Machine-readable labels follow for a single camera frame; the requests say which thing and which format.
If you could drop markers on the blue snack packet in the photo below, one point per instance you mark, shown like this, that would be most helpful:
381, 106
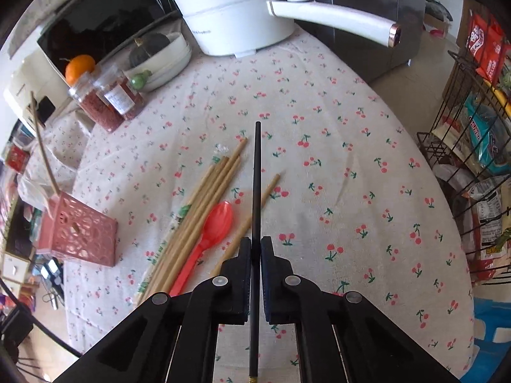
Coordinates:
489, 127

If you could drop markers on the orange tangerine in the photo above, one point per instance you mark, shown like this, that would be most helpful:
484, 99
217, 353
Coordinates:
80, 70

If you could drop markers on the pink perforated utensil holder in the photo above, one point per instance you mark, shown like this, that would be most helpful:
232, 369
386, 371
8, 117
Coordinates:
80, 227

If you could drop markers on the white electric cooking pot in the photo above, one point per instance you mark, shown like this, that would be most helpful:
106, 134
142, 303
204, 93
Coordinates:
227, 20

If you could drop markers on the white and red snack packet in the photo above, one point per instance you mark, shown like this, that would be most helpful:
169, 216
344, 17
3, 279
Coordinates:
489, 223

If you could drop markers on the white bowl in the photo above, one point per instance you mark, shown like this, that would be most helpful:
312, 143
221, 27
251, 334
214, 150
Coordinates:
175, 62

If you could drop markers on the small green fruit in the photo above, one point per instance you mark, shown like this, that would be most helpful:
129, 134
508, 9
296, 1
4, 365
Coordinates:
139, 80

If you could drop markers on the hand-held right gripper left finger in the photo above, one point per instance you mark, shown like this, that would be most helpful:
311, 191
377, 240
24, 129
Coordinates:
245, 275

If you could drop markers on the dark green squash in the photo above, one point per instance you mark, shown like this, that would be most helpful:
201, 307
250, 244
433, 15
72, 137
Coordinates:
149, 48

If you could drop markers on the blue plastic bag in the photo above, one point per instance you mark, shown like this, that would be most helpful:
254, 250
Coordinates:
493, 319

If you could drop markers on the crumpled cherry print cloth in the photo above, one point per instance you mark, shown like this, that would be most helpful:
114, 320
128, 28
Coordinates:
68, 155

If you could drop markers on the wooden chopstick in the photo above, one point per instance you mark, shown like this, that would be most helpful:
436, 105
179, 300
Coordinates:
241, 148
42, 139
223, 166
269, 189
232, 170

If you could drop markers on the jar of dried fruit slices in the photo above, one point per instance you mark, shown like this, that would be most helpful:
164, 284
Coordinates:
133, 105

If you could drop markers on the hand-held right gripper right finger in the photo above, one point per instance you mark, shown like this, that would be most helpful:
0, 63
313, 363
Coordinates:
266, 275

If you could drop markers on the jar of red goji berries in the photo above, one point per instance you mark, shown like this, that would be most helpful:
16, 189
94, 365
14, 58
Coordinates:
99, 113

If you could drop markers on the plastic-wrapped wooden chopsticks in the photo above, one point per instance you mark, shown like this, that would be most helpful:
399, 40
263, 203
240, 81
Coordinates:
180, 216

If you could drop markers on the red plastic spoon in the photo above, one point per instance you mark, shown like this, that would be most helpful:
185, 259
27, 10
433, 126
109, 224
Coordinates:
217, 217

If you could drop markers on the cherry print tablecloth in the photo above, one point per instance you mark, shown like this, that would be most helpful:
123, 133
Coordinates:
339, 167

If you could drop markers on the white oven with black door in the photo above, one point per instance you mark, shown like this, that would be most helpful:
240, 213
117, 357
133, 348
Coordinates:
99, 12

